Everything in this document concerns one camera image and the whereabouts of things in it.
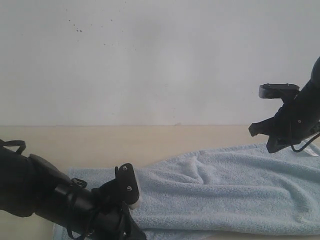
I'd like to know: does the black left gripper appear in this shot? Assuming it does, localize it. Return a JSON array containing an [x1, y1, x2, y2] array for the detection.
[[67, 179, 147, 240]]

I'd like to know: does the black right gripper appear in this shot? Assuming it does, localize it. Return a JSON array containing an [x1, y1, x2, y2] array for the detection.
[[248, 94, 320, 153]]

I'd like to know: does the light blue fluffy towel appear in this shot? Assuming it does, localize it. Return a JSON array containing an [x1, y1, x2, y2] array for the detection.
[[53, 142, 320, 240]]

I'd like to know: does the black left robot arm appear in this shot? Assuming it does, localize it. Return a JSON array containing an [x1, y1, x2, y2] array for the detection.
[[0, 140, 146, 240]]

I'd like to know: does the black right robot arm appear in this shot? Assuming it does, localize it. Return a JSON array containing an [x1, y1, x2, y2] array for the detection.
[[248, 59, 320, 154]]

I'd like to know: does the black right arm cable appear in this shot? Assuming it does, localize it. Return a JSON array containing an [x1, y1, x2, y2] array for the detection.
[[289, 124, 320, 153]]

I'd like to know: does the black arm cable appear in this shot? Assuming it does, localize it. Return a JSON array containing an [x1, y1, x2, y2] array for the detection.
[[289, 124, 320, 153], [0, 139, 101, 240]]

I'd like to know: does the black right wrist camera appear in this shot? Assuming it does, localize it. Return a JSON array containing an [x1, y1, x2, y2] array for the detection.
[[258, 83, 300, 99]]

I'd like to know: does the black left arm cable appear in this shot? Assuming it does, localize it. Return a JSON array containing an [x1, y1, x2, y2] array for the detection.
[[0, 139, 101, 240]]

